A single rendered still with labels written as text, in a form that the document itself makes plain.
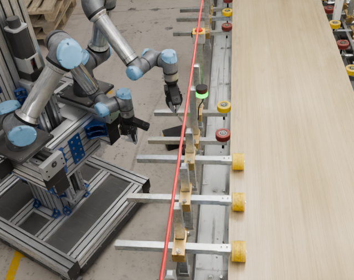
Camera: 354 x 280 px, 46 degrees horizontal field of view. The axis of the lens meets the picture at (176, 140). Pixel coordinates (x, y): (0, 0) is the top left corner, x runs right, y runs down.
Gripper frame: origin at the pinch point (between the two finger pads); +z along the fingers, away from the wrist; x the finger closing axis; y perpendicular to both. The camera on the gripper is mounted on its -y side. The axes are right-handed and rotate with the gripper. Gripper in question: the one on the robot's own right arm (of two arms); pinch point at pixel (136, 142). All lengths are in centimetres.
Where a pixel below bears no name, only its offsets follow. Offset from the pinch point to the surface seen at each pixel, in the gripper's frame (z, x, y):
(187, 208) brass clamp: -12, 55, -34
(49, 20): 52, -266, 160
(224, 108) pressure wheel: -8, -21, -49
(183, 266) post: 5, 73, -33
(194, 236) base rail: 13, 52, -36
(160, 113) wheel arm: -2.7, -23.5, -10.8
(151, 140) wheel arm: -3.3, 1.5, -9.0
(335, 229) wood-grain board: -8, 60, -96
